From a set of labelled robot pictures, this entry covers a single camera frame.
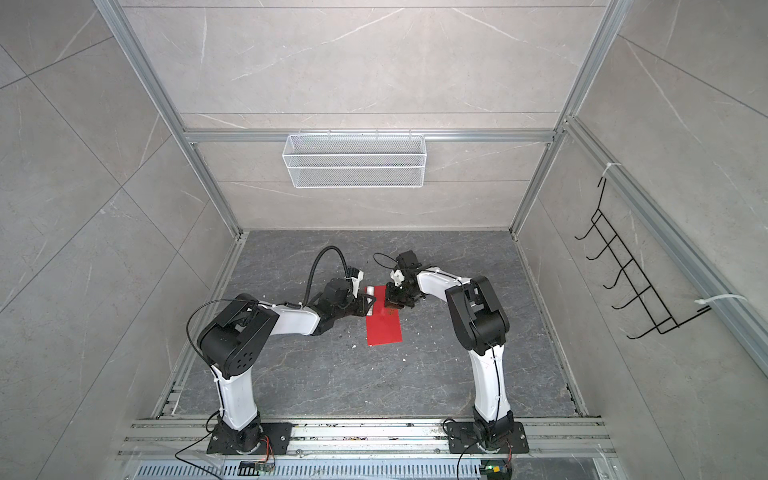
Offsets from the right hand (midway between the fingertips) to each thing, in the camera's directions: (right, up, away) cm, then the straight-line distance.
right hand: (385, 301), depth 99 cm
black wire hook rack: (+56, +8, -36) cm, 67 cm away
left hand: (-4, +3, -3) cm, 6 cm away
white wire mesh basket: (-10, +48, +2) cm, 49 cm away
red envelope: (0, -7, -4) cm, 8 cm away
